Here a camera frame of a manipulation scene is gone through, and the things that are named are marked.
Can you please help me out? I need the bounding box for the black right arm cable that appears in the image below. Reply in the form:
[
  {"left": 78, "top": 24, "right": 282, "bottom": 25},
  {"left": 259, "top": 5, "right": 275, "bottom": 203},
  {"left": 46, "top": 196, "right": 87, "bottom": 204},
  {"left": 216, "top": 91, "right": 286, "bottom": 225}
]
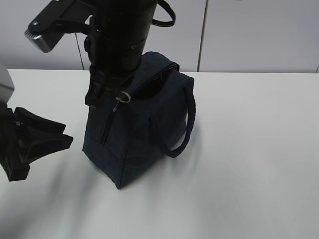
[{"left": 152, "top": 0, "right": 176, "bottom": 27}]

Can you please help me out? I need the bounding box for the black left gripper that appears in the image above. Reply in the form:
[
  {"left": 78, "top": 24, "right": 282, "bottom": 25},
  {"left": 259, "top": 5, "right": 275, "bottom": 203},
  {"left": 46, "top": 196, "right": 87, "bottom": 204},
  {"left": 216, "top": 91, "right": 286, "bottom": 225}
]
[{"left": 0, "top": 103, "right": 73, "bottom": 182}]

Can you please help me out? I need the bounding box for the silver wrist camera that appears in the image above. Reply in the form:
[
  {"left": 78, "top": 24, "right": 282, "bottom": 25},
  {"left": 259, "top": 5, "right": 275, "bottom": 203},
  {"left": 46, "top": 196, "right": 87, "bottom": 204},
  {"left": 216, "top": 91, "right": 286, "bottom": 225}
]
[
  {"left": 0, "top": 64, "right": 15, "bottom": 104},
  {"left": 24, "top": 0, "right": 98, "bottom": 54}
]

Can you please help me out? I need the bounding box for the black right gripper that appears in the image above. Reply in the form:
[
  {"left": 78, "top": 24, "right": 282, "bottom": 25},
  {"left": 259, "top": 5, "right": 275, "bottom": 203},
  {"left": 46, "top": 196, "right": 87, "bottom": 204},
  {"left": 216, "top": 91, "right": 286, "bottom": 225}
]
[{"left": 84, "top": 14, "right": 150, "bottom": 108}]

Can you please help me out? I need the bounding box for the dark navy lunch bag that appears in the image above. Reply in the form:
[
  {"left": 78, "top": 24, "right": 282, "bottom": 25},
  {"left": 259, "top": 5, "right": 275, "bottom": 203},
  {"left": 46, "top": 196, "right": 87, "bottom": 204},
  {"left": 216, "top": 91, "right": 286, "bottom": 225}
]
[{"left": 83, "top": 52, "right": 196, "bottom": 189}]

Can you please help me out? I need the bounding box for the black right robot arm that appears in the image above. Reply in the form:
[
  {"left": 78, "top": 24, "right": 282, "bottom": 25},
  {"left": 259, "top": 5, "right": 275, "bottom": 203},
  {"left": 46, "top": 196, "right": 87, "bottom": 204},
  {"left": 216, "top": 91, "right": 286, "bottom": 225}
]
[{"left": 84, "top": 0, "right": 158, "bottom": 107}]

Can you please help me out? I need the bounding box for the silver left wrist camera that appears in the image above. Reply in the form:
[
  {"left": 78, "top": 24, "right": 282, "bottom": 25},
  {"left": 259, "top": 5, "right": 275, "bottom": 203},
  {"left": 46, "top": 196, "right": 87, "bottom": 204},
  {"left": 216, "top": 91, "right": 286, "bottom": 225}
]
[{"left": 0, "top": 64, "right": 15, "bottom": 104}]

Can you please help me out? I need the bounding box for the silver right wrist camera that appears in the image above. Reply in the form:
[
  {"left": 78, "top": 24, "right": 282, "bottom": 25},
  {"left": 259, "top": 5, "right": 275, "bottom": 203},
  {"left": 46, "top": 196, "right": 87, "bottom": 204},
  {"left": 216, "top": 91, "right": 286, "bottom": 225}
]
[{"left": 24, "top": 0, "right": 98, "bottom": 54}]

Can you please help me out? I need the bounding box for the metal zipper pull ring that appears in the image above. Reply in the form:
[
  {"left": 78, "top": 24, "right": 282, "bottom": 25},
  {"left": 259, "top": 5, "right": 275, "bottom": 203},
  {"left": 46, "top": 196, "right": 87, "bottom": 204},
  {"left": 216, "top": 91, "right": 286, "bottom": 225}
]
[{"left": 117, "top": 91, "right": 131, "bottom": 105}]

